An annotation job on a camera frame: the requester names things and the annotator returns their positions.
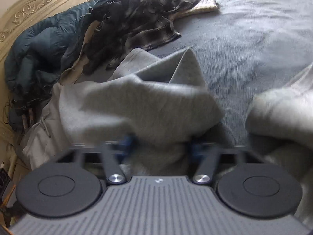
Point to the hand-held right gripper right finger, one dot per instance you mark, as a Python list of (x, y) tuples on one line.
[(195, 150)]

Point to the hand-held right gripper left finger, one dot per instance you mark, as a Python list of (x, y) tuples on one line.
[(127, 144)]

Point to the grey hoodie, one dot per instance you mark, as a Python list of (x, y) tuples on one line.
[(137, 107)]

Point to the beige jacket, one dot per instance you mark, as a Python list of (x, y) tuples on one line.
[(75, 71)]

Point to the black jacket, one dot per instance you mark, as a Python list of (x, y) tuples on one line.
[(117, 29)]

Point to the plaid shirt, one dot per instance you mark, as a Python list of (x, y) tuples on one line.
[(159, 27)]

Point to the cream knit sweater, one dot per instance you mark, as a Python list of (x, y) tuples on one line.
[(203, 6)]

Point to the cream carved headboard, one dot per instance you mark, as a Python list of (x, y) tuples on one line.
[(24, 12)]

